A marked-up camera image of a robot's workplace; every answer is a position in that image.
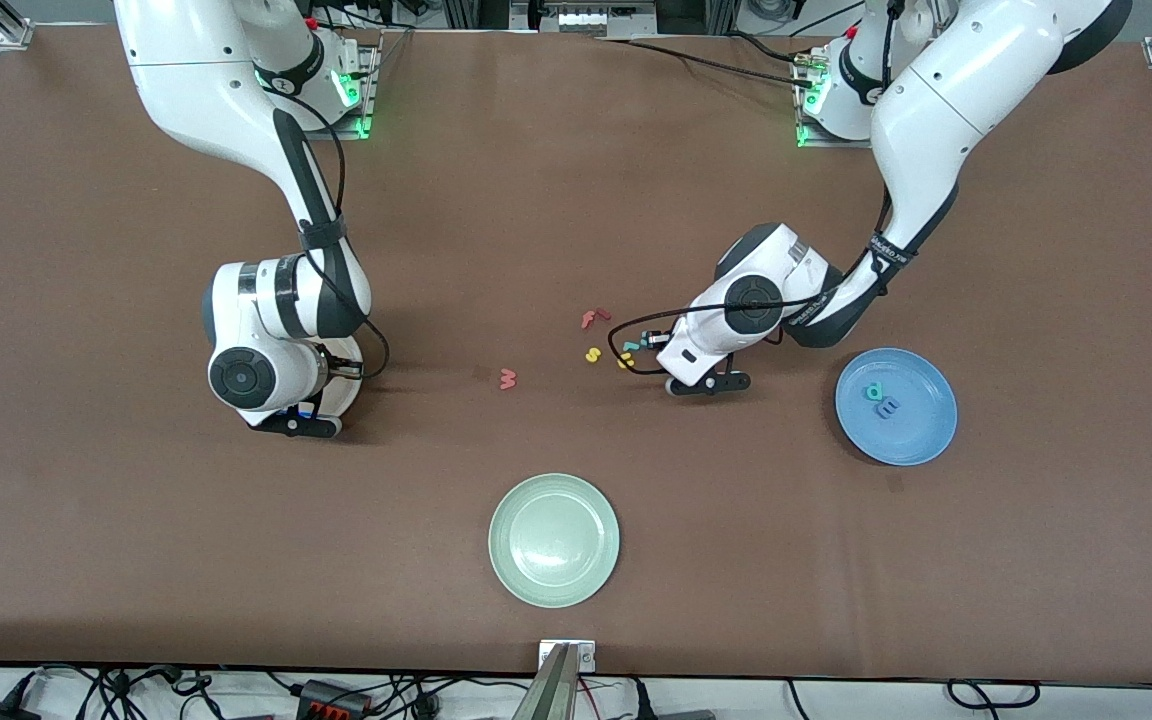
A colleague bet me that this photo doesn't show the beige brown plate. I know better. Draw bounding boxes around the beige brown plate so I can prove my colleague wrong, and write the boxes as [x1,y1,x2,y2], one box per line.
[321,335,365,419]

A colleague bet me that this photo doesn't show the brown table cover sheet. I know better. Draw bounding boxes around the brown table cover sheet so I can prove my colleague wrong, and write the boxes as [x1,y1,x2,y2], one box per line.
[0,25,1152,686]

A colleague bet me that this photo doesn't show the blue plate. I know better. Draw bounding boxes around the blue plate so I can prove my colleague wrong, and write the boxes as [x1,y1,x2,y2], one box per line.
[834,347,959,468]

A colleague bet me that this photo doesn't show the pale green plate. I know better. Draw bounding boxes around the pale green plate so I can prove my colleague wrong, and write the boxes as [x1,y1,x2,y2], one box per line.
[488,473,622,609]

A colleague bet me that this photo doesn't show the black power strip orange switches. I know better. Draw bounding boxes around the black power strip orange switches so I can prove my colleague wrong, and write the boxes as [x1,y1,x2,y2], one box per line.
[294,679,374,718]

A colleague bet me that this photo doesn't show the aluminium profile beam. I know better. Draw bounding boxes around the aluminium profile beam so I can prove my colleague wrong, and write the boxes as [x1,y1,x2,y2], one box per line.
[513,643,579,720]

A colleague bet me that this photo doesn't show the silver control box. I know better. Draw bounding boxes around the silver control box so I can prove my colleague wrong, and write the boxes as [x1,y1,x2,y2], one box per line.
[509,0,659,39]

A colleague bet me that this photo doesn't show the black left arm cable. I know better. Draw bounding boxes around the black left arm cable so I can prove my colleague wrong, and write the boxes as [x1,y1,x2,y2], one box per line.
[608,290,842,377]

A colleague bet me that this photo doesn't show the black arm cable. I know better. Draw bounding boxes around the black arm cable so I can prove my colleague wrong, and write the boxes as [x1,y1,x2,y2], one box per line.
[271,85,392,381]
[608,290,842,377]

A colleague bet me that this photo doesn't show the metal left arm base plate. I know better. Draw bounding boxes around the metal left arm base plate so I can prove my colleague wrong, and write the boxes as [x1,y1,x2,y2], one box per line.
[796,120,902,151]

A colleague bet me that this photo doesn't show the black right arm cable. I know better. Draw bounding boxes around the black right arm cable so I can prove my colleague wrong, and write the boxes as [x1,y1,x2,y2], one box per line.
[271,85,392,381]

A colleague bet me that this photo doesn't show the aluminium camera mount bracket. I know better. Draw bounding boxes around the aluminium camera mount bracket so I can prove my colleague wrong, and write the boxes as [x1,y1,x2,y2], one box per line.
[538,639,597,674]

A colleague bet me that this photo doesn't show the black cable on table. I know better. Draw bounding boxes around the black cable on table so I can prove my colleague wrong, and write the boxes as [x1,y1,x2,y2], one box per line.
[591,35,822,91]

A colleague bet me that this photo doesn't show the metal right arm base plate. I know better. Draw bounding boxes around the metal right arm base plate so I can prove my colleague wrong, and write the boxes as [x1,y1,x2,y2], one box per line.
[311,100,374,141]

